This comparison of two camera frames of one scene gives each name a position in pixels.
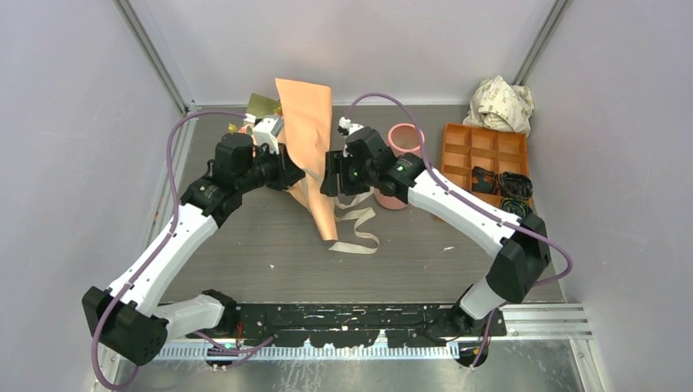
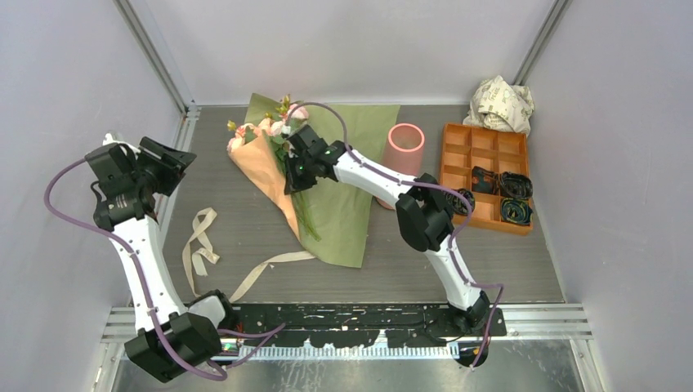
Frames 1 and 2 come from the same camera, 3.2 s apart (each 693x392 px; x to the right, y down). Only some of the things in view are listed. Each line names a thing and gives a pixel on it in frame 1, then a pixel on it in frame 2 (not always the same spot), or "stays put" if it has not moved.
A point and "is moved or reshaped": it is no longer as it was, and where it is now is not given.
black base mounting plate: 360,325 stays put
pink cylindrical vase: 403,139 stays put
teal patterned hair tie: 516,206 stays put
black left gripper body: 268,168 to 154,173
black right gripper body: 355,179 to 298,175
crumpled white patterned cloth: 496,104 stays put
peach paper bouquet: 305,119 is moved or reshaped
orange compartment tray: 465,146 stays put
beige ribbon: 361,216 to 198,246
